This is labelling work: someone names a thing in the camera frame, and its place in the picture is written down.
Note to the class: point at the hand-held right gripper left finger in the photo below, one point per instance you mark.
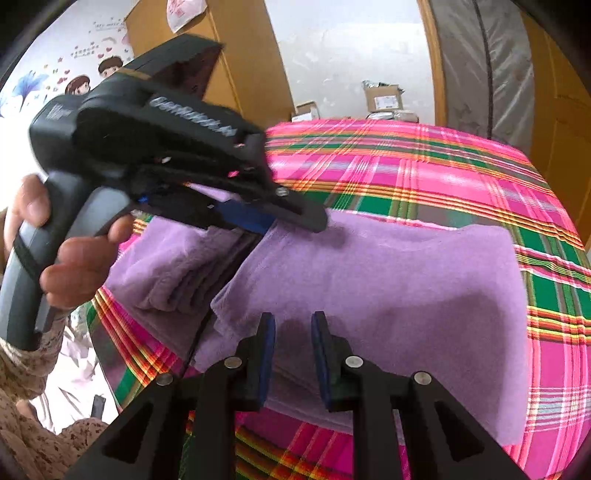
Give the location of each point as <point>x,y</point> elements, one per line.
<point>268,360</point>

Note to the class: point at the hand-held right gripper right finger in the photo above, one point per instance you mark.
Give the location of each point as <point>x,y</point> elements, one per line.
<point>319,360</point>

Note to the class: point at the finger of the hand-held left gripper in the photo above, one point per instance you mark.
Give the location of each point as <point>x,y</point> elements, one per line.
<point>300,212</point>
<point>244,219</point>

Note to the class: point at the purple fleece garment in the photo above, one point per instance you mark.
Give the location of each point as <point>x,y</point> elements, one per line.
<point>392,286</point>

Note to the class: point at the person's left forearm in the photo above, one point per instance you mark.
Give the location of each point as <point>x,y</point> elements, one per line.
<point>27,369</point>

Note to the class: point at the person's left hand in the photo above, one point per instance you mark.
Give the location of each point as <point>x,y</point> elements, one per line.
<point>74,277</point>

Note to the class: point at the white cardboard box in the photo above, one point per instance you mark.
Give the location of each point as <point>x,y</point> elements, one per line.
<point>307,111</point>

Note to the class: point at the white pink plastic bag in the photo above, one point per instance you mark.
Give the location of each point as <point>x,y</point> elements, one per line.
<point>184,14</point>

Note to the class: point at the wooden wardrobe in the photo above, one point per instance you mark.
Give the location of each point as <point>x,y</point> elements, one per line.
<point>249,60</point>

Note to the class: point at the labelled brown cardboard box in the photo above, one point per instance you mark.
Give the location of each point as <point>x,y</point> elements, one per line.
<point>383,97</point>

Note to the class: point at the pink green plaid bed sheet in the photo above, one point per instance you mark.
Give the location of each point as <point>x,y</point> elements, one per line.
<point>438,175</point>

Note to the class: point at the small black object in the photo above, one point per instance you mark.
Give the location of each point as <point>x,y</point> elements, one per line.
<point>98,407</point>

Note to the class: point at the white floral cloth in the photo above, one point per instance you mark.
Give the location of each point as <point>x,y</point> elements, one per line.
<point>78,369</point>

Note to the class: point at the grey zippered door curtain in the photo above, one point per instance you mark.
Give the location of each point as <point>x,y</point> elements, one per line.
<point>485,64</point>

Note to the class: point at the person's patterned clothing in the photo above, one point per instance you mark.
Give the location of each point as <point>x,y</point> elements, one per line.
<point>41,447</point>

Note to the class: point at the wooden door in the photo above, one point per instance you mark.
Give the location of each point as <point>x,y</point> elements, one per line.
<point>568,138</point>

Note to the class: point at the cartoon wall sticker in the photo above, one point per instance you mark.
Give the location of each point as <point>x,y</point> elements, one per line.
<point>69,60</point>

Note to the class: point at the wooden door frame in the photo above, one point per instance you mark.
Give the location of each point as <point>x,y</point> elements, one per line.
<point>431,60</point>

